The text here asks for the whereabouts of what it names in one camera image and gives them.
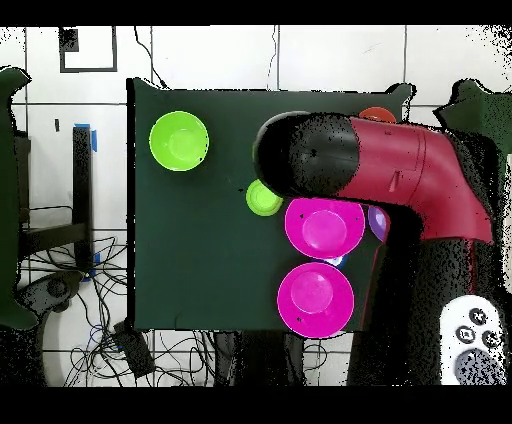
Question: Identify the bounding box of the small lime green bowl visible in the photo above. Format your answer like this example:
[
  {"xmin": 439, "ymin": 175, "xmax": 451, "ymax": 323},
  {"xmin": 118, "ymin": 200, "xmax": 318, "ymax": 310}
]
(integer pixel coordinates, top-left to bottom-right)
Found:
[{"xmin": 245, "ymin": 178, "xmax": 285, "ymax": 218}]

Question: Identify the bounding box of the magenta plastic bowl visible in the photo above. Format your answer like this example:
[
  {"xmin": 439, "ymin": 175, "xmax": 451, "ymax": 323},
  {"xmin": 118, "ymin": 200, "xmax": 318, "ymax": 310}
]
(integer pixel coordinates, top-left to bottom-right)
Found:
[
  {"xmin": 276, "ymin": 261, "xmax": 356, "ymax": 340},
  {"xmin": 284, "ymin": 196, "xmax": 367, "ymax": 260}
]

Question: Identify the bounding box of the blue plastic bowl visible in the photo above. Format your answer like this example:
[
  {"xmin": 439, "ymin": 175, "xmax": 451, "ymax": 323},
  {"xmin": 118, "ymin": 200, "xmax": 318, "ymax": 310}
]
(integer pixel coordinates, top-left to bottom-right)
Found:
[{"xmin": 314, "ymin": 254, "xmax": 349, "ymax": 268}]

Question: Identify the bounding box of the purple plastic bowl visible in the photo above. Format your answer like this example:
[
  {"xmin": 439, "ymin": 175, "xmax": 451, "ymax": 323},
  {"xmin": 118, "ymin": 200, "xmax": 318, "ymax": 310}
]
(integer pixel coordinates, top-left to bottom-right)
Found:
[{"xmin": 366, "ymin": 204, "xmax": 391, "ymax": 244}]

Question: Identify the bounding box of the red plastic bowl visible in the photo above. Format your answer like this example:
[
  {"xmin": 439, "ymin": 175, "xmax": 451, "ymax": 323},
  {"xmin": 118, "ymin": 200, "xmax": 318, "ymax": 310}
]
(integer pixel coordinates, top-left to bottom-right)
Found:
[{"xmin": 358, "ymin": 106, "xmax": 398, "ymax": 124}]

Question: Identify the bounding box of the dark green tablecloth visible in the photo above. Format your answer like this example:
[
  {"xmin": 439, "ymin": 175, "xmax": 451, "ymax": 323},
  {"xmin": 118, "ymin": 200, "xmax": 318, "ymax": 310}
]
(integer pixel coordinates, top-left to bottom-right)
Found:
[{"xmin": 126, "ymin": 77, "xmax": 413, "ymax": 336}]

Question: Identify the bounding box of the large lime green bowl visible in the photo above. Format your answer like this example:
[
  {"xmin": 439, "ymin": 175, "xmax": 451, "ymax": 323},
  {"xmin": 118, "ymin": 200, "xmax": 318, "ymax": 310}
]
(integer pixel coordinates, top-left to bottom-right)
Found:
[{"xmin": 148, "ymin": 110, "xmax": 210, "ymax": 173}]

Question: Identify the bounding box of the blue tape strip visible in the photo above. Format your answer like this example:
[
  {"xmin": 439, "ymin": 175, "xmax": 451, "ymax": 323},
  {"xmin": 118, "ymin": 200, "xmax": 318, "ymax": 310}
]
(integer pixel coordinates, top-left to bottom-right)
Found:
[{"xmin": 74, "ymin": 123, "xmax": 98, "ymax": 153}]

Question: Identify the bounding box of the black metal stand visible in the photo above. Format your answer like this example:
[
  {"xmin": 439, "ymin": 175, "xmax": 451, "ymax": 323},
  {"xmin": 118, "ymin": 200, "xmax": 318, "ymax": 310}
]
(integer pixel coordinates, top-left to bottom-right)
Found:
[{"xmin": 19, "ymin": 126, "xmax": 95, "ymax": 273}]

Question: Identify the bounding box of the black floor box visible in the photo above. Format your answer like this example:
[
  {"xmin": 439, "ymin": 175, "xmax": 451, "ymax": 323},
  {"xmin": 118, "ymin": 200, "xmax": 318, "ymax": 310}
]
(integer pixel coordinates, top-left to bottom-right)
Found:
[{"xmin": 112, "ymin": 321, "xmax": 156, "ymax": 379}]

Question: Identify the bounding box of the white sheet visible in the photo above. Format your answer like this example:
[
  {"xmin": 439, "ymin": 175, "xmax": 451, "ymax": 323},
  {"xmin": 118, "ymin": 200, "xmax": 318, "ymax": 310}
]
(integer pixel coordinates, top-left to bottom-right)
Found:
[{"xmin": 506, "ymin": 153, "xmax": 512, "ymax": 293}]

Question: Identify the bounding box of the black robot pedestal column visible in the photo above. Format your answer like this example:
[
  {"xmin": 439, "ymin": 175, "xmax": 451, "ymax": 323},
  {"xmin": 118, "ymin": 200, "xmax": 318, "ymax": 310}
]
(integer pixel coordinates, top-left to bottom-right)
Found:
[{"xmin": 213, "ymin": 331, "xmax": 309, "ymax": 388}]

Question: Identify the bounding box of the thin grey cable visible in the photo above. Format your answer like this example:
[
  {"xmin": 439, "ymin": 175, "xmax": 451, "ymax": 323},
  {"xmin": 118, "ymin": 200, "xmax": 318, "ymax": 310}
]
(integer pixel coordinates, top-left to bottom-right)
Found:
[{"xmin": 266, "ymin": 26, "xmax": 280, "ymax": 91}]

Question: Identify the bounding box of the tangle of black cables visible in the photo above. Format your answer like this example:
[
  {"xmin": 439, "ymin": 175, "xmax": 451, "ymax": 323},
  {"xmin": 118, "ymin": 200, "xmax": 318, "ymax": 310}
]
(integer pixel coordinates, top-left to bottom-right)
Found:
[{"xmin": 19, "ymin": 235, "xmax": 217, "ymax": 388}]

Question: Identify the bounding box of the black cable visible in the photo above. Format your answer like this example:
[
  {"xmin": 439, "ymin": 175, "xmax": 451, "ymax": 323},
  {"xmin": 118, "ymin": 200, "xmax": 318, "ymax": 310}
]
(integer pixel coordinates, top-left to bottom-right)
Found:
[{"xmin": 133, "ymin": 26, "xmax": 168, "ymax": 88}]

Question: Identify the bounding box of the grey pedestal foot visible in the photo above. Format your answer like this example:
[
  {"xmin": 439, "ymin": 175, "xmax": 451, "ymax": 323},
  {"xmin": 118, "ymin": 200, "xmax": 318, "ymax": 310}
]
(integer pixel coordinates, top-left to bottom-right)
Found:
[{"xmin": 15, "ymin": 270, "xmax": 85, "ymax": 317}]

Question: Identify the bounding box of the black square floor frame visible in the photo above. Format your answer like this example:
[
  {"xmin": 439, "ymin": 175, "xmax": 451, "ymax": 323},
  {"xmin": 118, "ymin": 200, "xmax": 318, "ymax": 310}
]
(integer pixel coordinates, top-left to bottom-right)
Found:
[{"xmin": 59, "ymin": 26, "xmax": 118, "ymax": 74}]

